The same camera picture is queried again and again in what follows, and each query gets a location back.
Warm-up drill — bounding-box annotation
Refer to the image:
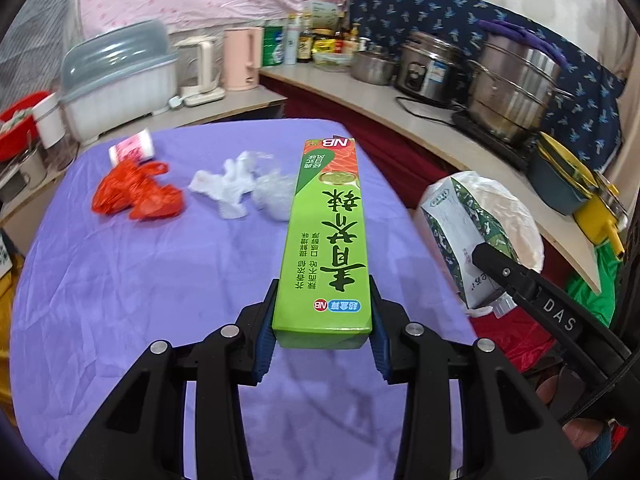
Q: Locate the clear plastic bag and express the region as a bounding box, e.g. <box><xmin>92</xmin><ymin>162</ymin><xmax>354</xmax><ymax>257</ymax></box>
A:
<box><xmin>240</xmin><ymin>150</ymin><xmax>297</xmax><ymax>223</ymax></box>

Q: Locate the purple tablecloth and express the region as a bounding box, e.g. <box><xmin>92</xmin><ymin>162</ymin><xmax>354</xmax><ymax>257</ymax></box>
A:
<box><xmin>9</xmin><ymin>119</ymin><xmax>481</xmax><ymax>480</ymax></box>

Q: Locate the tall white cup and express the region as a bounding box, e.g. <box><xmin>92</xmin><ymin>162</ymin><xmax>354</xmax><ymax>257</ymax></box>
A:
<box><xmin>32</xmin><ymin>92</ymin><xmax>68</xmax><ymax>150</ymax></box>

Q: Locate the dark sauce bottle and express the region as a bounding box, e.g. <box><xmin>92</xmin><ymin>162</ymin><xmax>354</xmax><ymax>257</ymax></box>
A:
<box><xmin>296</xmin><ymin>12</ymin><xmax>315</xmax><ymax>64</ymax></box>

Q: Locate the person's right hand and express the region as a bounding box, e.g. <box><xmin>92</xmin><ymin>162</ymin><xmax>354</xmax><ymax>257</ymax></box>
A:
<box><xmin>534</xmin><ymin>377</ymin><xmax>618</xmax><ymax>461</ymax></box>

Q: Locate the green tin can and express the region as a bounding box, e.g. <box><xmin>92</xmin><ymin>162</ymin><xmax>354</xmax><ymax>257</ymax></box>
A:
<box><xmin>261</xmin><ymin>25</ymin><xmax>286</xmax><ymax>67</ymax></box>

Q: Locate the grey plastic sheet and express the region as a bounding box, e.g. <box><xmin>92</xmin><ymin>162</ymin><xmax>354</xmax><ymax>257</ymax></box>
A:
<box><xmin>0</xmin><ymin>0</ymin><xmax>86</xmax><ymax>106</ymax></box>

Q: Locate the teal pot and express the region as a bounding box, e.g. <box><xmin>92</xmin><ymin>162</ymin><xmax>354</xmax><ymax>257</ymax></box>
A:
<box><xmin>529</xmin><ymin>131</ymin><xmax>598</xmax><ymax>216</ymax></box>

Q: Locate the green and white milk carton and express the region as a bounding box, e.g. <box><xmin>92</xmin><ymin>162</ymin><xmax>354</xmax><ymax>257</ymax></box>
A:
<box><xmin>419</xmin><ymin>175</ymin><xmax>521</xmax><ymax>318</ymax></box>

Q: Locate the steel rice cooker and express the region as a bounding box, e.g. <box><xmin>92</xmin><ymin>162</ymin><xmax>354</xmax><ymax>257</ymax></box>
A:
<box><xmin>395</xmin><ymin>30</ymin><xmax>471</xmax><ymax>107</ymax></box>

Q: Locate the yellow cloth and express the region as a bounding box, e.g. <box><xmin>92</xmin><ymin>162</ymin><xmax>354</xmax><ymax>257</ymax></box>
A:
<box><xmin>0</xmin><ymin>252</ymin><xmax>25</xmax><ymax>401</ymax></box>

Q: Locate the curved white counter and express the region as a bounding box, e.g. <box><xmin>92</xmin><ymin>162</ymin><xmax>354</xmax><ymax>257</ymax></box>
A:
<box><xmin>260</xmin><ymin>62</ymin><xmax>601</xmax><ymax>293</ymax></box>

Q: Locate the red plastic basin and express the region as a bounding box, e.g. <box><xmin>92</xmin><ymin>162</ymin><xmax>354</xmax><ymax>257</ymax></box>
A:
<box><xmin>0</xmin><ymin>91</ymin><xmax>53</xmax><ymax>163</ymax></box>

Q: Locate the green plastic bag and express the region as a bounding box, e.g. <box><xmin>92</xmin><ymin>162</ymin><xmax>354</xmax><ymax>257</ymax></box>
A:
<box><xmin>565</xmin><ymin>245</ymin><xmax>623</xmax><ymax>331</ymax></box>

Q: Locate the red cloth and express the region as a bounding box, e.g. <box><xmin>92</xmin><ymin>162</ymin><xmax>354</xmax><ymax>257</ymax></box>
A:
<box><xmin>282</xmin><ymin>105</ymin><xmax>566</xmax><ymax>376</ymax></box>

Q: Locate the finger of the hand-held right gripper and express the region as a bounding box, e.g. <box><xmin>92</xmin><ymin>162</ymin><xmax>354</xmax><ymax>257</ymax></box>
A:
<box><xmin>471</xmin><ymin>242</ymin><xmax>586</xmax><ymax>348</ymax></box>

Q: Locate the clear food container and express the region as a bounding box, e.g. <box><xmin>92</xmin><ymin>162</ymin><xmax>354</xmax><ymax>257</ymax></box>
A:
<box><xmin>312</xmin><ymin>51</ymin><xmax>355</xmax><ymax>72</ymax></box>

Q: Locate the black power cable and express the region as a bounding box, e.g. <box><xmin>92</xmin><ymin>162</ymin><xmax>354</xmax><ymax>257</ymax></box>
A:
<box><xmin>395</xmin><ymin>94</ymin><xmax>468</xmax><ymax>123</ymax></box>

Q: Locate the large steel steamer pot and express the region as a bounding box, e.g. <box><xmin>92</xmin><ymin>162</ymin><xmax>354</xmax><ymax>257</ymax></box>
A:
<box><xmin>467</xmin><ymin>30</ymin><xmax>576</xmax><ymax>146</ymax></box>

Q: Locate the blue patterned cloth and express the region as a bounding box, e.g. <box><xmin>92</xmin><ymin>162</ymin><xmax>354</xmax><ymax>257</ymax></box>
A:
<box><xmin>349</xmin><ymin>0</ymin><xmax>628</xmax><ymax>201</ymax></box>

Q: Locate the white low cabinet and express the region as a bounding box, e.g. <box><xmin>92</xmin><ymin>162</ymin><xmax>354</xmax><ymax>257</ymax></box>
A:
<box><xmin>0</xmin><ymin>87</ymin><xmax>288</xmax><ymax>221</ymax></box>

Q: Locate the glass jar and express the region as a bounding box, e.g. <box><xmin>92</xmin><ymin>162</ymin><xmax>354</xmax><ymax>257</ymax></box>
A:
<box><xmin>47</xmin><ymin>132</ymin><xmax>81</xmax><ymax>171</ymax></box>

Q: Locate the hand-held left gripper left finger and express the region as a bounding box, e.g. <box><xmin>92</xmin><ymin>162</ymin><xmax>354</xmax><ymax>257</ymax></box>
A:
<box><xmin>59</xmin><ymin>277</ymin><xmax>281</xmax><ymax>480</ymax></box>

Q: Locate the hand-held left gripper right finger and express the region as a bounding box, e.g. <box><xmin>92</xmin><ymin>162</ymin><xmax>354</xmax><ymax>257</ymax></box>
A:
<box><xmin>369</xmin><ymin>274</ymin><xmax>588</xmax><ymax>480</ymax></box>

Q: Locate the white dish rack grey lid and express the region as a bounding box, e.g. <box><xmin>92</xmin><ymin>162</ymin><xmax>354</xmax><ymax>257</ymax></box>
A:
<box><xmin>60</xmin><ymin>20</ymin><xmax>180</xmax><ymax>143</ymax></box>

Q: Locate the black induction cooktop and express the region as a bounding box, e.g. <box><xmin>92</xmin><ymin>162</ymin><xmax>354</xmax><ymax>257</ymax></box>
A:
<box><xmin>452</xmin><ymin>110</ymin><xmax>533</xmax><ymax>171</ymax></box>

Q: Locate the small steel pot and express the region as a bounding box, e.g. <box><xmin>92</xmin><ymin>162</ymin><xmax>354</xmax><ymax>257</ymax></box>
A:
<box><xmin>350</xmin><ymin>45</ymin><xmax>400</xmax><ymax>86</ymax></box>

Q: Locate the yellow pot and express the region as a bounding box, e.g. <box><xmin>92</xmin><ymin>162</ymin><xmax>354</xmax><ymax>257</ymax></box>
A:
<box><xmin>572</xmin><ymin>172</ymin><xmax>628</xmax><ymax>256</ymax></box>

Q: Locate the purple cloth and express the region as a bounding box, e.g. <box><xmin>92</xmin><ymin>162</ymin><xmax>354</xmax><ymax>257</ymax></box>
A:
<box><xmin>477</xmin><ymin>19</ymin><xmax>571</xmax><ymax>68</ymax></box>

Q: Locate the white-lined trash bin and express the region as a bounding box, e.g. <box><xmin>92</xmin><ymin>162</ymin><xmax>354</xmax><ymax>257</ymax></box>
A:
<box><xmin>412</xmin><ymin>170</ymin><xmax>546</xmax><ymax>311</ymax></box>

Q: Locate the white and green box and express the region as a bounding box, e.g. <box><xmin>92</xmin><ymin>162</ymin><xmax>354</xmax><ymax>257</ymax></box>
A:
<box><xmin>302</xmin><ymin>0</ymin><xmax>346</xmax><ymax>31</ymax></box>

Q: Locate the white plastic bag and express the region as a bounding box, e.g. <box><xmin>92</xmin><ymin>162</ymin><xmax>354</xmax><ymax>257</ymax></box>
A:
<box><xmin>188</xmin><ymin>152</ymin><xmax>261</xmax><ymax>220</ymax></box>

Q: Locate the white electric kettle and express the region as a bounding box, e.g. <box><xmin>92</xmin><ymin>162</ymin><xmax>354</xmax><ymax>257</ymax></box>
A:
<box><xmin>176</xmin><ymin>36</ymin><xmax>227</xmax><ymax>107</ymax></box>

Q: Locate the pink electric kettle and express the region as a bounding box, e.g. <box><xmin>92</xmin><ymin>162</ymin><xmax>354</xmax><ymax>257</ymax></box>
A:
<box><xmin>221</xmin><ymin>26</ymin><xmax>264</xmax><ymax>92</ymax></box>

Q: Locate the red plastic bag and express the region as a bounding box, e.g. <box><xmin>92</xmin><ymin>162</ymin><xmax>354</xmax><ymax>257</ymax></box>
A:
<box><xmin>91</xmin><ymin>159</ymin><xmax>186</xmax><ymax>221</ymax></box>

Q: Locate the white thermos bottle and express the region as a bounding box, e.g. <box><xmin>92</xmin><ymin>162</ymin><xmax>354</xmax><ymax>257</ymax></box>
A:
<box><xmin>283</xmin><ymin>15</ymin><xmax>299</xmax><ymax>65</ymax></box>

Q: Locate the long green cardboard box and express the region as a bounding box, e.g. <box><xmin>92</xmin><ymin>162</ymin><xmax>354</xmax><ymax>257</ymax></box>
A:
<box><xmin>271</xmin><ymin>137</ymin><xmax>375</xmax><ymax>351</ymax></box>

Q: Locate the white mug dark band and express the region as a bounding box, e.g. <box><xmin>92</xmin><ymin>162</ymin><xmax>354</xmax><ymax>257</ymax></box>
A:
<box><xmin>17</xmin><ymin>147</ymin><xmax>48</xmax><ymax>190</ymax></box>

